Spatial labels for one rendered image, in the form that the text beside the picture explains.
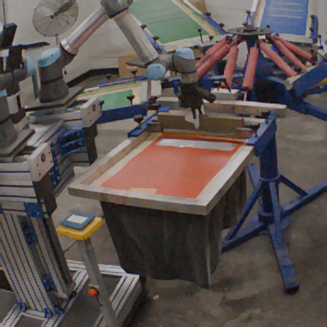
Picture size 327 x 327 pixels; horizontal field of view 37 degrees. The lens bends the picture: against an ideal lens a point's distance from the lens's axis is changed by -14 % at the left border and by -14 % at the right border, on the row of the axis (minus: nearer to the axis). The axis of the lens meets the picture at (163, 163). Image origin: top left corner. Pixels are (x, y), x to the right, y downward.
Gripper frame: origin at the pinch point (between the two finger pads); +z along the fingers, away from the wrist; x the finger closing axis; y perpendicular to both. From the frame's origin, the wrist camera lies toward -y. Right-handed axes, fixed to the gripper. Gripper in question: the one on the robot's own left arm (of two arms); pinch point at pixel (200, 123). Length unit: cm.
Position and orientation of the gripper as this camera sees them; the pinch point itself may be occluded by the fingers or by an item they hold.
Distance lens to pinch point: 241.0
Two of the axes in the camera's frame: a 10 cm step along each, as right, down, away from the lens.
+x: -4.7, 4.2, -7.7
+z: 1.5, 9.0, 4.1
